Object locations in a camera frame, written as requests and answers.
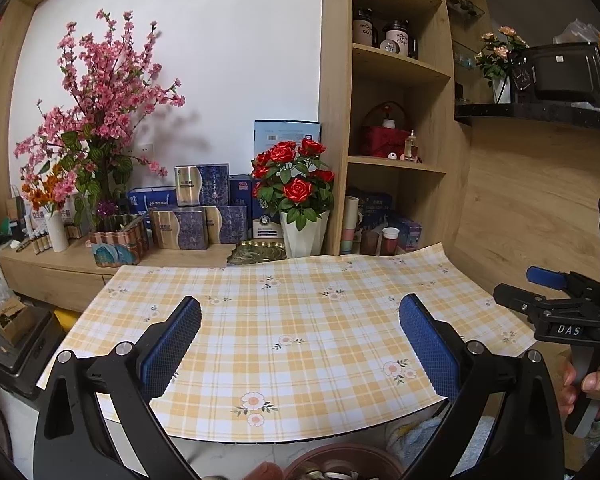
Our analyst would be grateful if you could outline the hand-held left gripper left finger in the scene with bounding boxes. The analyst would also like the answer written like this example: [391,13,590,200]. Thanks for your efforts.
[32,296,203,480]

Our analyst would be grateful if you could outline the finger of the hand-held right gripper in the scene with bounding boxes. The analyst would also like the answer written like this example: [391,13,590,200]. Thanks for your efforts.
[526,266,600,301]
[494,282,556,328]

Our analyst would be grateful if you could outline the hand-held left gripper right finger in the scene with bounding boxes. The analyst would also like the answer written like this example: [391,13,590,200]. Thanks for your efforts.
[399,292,566,480]

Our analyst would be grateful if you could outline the maroon plastic bin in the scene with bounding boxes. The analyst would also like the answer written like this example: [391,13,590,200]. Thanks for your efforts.
[282,442,406,480]

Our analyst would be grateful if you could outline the striped basket planter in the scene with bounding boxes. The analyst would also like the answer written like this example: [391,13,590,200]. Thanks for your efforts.
[89,222,150,267]

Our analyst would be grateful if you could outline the red cup with white rim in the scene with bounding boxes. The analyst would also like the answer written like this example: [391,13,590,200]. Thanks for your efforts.
[381,226,400,257]

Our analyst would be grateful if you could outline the small blue shelf box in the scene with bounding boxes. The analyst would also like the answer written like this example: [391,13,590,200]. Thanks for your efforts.
[392,217,423,251]

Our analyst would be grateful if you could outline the gold blue gift box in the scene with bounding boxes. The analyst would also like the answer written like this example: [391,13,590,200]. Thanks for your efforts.
[205,205,248,245]
[149,207,211,251]
[175,164,230,207]

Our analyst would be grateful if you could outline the yellow plaid tablecloth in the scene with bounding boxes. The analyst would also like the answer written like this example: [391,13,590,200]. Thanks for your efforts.
[36,242,538,445]

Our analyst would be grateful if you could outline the gold tray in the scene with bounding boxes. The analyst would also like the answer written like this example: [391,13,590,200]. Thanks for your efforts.
[227,240,287,266]

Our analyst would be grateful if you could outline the blue box with white band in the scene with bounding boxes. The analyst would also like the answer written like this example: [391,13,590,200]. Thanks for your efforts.
[127,186,177,221]

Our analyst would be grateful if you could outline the stack of pastel cups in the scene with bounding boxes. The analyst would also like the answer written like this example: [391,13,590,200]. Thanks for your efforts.
[341,196,362,256]

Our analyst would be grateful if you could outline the black storage case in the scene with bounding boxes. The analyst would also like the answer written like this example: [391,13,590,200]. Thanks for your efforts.
[0,305,66,401]

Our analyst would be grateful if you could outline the large blue shelf box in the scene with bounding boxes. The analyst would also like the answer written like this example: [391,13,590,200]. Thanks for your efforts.
[360,190,393,231]

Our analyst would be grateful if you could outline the person's left foot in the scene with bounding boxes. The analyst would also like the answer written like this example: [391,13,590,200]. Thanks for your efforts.
[250,462,283,480]

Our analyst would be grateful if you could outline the black counter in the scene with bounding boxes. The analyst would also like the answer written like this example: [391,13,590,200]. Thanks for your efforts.
[455,102,600,136]

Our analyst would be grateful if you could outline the tall white vase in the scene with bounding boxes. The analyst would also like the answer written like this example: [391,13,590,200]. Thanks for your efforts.
[47,210,70,252]

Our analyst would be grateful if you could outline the small cardboard box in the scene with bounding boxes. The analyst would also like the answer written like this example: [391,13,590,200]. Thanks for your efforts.
[0,295,33,346]

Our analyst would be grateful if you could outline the dark blue red-label box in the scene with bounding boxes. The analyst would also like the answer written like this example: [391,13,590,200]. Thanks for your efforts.
[228,175,254,221]

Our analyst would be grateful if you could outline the dark blue script box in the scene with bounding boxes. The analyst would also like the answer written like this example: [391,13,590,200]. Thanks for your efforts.
[252,185,281,218]

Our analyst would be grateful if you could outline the white faceted vase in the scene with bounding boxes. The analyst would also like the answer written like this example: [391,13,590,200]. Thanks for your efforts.
[279,210,331,259]

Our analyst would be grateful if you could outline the row of small brown bottles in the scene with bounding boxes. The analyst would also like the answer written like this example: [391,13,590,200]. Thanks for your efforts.
[22,215,88,255]

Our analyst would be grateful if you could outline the orange artificial flowers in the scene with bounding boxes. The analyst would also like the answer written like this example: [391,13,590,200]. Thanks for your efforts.
[21,162,76,213]

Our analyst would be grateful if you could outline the black microwave oven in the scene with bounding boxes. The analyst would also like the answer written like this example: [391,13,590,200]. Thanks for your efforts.
[510,42,600,106]

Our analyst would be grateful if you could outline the red artificial roses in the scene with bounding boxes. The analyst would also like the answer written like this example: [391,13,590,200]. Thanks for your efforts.
[251,138,336,231]

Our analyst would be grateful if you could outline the red basket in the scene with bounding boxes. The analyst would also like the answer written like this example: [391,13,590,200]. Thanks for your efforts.
[362,101,411,157]

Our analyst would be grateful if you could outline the small paper bag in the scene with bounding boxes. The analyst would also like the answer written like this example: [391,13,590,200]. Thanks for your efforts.
[5,185,27,221]

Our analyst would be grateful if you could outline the pink artificial roses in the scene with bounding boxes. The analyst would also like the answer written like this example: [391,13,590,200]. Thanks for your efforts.
[480,25,528,103]

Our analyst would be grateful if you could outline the white plastic bag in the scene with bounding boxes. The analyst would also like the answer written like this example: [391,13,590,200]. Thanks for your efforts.
[552,19,600,46]

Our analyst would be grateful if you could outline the light blue white box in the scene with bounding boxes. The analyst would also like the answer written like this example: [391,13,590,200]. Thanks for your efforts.
[254,120,322,153]

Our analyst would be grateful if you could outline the pink artificial blossom plant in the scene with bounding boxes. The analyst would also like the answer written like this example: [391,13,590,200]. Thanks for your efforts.
[14,9,186,221]

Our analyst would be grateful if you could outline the wooden shelf unit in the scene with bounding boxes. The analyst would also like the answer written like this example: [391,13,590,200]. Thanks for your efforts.
[320,0,473,261]

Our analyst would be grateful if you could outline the white jar with dark lid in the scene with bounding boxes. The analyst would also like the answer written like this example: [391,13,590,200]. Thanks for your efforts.
[352,7,379,48]
[380,19,419,58]

